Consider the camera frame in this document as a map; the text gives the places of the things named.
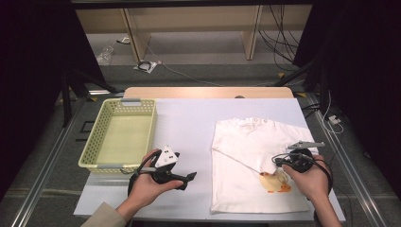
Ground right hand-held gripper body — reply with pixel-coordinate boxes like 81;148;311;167
273;140;326;174

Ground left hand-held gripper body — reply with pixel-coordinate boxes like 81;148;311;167
151;145;187;191

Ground pale green plastic basket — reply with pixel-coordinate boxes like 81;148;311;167
78;97;158;174

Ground white baby shirt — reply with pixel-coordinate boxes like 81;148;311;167
210;116;319;215

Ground person's right hand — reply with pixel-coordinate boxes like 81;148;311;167
281;154;333;203

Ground person's left hand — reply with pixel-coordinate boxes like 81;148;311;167
125;148;184;211

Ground white table sheet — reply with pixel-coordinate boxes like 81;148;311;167
74;97;347;223

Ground black metal stand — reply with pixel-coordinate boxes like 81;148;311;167
273;53;330;114
61;67;117;129

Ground black curtain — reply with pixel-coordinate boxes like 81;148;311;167
0;0;107;202
292;0;401;190

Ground clear plastic bag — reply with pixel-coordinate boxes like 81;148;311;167
96;45;114;66

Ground beige wooden desk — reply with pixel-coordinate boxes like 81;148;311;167
70;0;315;63

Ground right hand-held gripper cable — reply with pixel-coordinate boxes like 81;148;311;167
271;152;335;195

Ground metal floor rail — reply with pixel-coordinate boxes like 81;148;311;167
10;97;93;227
306;93;389;227

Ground white power adapter with cable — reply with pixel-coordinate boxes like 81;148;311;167
321;91;344;135

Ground thin white floor cable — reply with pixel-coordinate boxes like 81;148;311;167
143;41;275;88

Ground plastic bag with black cable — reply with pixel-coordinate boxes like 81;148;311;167
133;60;158;75

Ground bundle of black cables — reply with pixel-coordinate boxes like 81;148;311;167
258;4;301;72

